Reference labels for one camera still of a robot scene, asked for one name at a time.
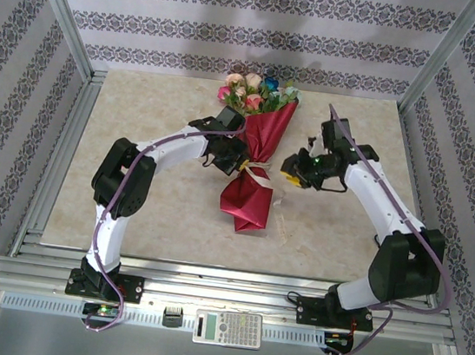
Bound dark red wrapping paper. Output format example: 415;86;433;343
215;93;300;240

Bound beige ribbon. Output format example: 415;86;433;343
229;156;298;243

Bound coral artificial rose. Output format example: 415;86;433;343
245;92;265;112

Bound peach artificial rose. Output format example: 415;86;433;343
243;71;263;89
224;72;244;89

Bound pale mint artificial rose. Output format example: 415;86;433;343
280;84;304;108

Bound blue artificial rose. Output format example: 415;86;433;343
260;75;282;99

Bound aluminium mounting rails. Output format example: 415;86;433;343
0;235;464;351

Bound grey scientific calculator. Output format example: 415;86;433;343
191;306;267;352

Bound small black clip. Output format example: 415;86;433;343
161;306;183;329

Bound small circuit board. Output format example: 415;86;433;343
82;301;122;319
322;331;356;352

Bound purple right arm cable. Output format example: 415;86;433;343
294;103;475;355

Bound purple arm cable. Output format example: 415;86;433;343
80;106;248;350
294;103;475;355

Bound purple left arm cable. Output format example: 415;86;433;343
80;106;248;350

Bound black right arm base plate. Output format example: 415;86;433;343
294;294;378;335

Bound aluminium side rail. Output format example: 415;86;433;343
13;62;106;254

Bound perforated metal cable tray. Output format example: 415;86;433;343
0;288;452;355

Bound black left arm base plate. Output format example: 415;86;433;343
63;266;147;306

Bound aluminium frame post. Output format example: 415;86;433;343
396;0;475;125
8;0;104;83

